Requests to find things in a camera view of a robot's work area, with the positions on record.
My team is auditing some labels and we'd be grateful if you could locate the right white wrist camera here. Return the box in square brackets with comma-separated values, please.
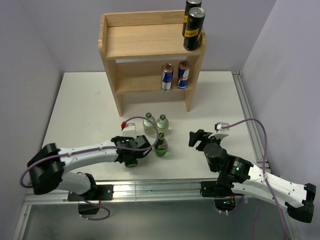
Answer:
[209, 122, 230, 140]

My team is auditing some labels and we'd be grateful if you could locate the rear black yellow can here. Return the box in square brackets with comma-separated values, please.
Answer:
[182, 0, 202, 36]

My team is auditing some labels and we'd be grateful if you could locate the right clear Chang bottle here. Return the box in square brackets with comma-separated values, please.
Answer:
[156, 114, 169, 135]

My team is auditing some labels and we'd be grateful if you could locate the green glass bottle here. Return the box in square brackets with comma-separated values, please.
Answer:
[154, 132, 168, 157]
[124, 158, 138, 168]

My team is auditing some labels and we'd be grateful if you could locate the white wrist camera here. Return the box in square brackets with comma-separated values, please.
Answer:
[209, 122, 230, 140]
[121, 121, 136, 132]

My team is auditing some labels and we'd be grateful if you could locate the front aluminium rail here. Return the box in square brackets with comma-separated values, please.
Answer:
[23, 178, 251, 206]

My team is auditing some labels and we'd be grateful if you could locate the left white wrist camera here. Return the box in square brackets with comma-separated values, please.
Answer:
[121, 121, 136, 132]

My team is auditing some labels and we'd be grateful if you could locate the aluminium rail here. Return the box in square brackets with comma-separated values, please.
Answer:
[23, 178, 251, 206]
[231, 70, 272, 168]

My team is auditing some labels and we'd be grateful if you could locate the purple cable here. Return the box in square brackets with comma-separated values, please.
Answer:
[19, 116, 160, 221]
[223, 117, 292, 240]

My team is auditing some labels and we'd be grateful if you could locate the left clear Chang bottle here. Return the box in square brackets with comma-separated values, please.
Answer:
[142, 112, 156, 135]

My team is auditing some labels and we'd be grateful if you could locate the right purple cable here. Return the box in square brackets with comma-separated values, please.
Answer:
[223, 117, 292, 240]

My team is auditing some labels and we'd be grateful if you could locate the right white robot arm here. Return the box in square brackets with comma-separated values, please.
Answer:
[188, 129, 316, 223]

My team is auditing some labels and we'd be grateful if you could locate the Red Bull can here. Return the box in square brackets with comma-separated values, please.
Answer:
[161, 63, 174, 91]
[177, 60, 191, 89]

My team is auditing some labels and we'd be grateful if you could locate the wooden two-tier shelf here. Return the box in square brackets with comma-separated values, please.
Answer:
[98, 10, 207, 116]

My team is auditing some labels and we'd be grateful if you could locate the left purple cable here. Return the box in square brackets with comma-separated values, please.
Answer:
[19, 116, 160, 221]

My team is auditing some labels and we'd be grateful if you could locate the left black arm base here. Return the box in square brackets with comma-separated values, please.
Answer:
[67, 184, 114, 221]

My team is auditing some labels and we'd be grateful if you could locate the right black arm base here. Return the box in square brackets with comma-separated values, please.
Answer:
[199, 180, 246, 216]

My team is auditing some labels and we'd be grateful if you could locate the right aluminium rail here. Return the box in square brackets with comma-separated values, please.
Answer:
[231, 70, 272, 168]

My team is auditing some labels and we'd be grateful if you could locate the front black yellow can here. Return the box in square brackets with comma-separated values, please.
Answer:
[183, 7, 206, 51]

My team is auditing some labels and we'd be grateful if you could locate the clear chang bottle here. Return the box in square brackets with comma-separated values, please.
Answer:
[156, 114, 169, 135]
[142, 112, 156, 135]

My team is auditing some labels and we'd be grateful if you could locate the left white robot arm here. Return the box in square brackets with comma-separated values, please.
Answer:
[27, 135, 152, 200]

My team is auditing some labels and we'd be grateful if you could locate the black yellow can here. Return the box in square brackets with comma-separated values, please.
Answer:
[182, 0, 202, 36]
[183, 7, 206, 51]

